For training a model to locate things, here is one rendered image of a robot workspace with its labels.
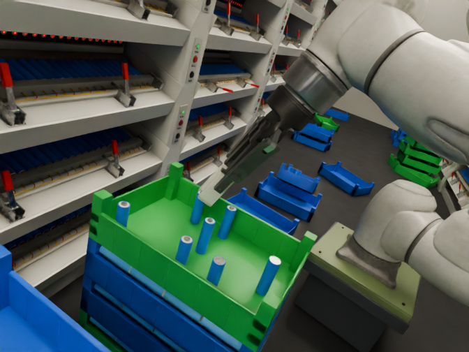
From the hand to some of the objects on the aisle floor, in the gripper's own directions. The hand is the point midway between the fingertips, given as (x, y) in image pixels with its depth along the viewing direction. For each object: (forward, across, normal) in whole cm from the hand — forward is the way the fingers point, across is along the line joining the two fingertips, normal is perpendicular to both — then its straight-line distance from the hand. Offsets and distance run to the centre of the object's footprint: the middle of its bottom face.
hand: (216, 185), depth 58 cm
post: (+40, +111, -31) cm, 122 cm away
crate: (+24, +94, -65) cm, 116 cm away
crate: (+32, +65, -47) cm, 87 cm away
